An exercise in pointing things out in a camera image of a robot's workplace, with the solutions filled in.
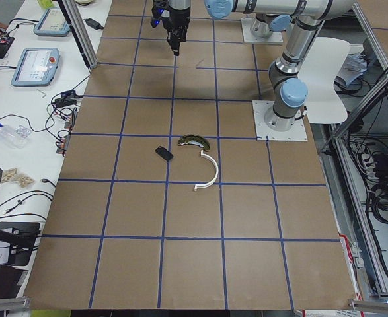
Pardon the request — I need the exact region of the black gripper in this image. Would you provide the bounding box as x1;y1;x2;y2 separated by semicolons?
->
162;9;190;56

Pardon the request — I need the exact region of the black power adapter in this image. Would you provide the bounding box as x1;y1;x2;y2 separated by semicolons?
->
85;18;104;30

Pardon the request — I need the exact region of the green brake shoe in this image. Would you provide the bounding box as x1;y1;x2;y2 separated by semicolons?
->
178;134;210;152

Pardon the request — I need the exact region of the black brake pad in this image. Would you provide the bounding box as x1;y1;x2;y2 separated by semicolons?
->
155;146;173;162

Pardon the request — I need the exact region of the blue teach pendant far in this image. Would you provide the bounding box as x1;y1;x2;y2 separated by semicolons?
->
34;7;70;37

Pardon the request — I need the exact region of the blue teach pendant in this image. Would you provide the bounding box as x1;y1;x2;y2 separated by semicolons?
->
34;7;70;37
11;48;60;87

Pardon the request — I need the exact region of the blue teach pendant near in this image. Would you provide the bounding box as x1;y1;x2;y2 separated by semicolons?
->
11;48;60;87

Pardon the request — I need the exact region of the white chair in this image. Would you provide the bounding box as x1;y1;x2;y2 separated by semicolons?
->
298;37;350;124

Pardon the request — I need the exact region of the clear plastic water bottle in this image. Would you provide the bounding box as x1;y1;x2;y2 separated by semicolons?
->
0;123;32;149

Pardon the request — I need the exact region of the bag of wooden pieces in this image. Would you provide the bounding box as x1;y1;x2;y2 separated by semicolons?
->
1;168;35;188

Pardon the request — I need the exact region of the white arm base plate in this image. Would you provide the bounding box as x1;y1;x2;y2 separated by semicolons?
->
241;18;283;46
252;100;307;141

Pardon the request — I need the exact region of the aluminium frame post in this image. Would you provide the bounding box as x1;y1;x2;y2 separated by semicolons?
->
58;0;98;69

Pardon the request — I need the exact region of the white curved plastic bracket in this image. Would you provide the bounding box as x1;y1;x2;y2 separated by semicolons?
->
192;149;219;193

